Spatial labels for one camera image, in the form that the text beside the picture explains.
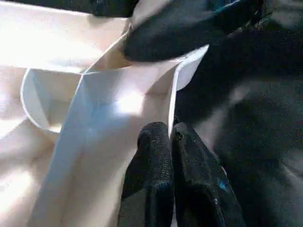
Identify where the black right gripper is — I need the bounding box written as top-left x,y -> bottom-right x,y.
123,0 -> 273,63

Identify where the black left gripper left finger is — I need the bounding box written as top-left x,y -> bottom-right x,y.
121,122 -> 176,227

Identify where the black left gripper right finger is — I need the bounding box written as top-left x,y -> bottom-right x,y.
171,122 -> 247,227

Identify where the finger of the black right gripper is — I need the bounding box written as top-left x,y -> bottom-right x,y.
91,0 -> 140,17

